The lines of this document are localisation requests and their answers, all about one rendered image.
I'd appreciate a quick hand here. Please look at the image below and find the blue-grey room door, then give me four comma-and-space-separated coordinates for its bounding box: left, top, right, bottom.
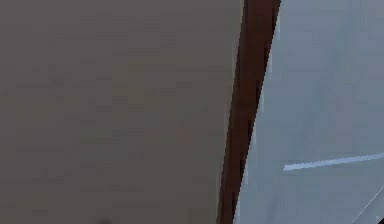
233, 0, 384, 224

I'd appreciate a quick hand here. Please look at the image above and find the dark brown door frame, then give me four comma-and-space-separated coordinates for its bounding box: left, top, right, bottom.
215, 0, 282, 224

